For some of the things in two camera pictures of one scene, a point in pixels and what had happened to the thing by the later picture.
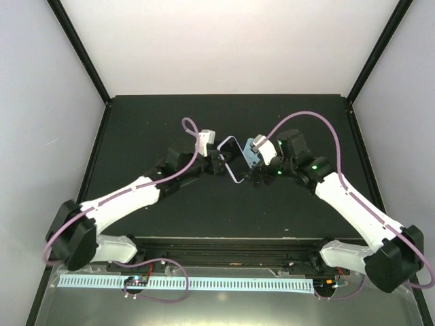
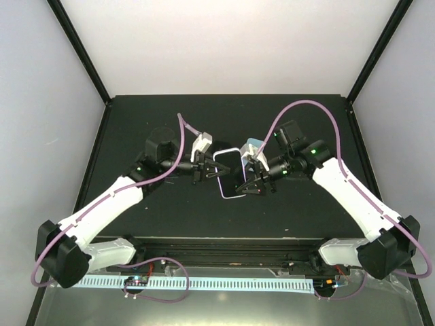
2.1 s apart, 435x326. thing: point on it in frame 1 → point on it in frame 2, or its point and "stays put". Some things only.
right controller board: [324, 286] stays put
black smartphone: [238, 163] → [230, 180]
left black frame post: [81, 50] stays put
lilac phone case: [228, 168] → [236, 178]
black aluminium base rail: [271, 255] stays put
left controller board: [136, 281] stays put
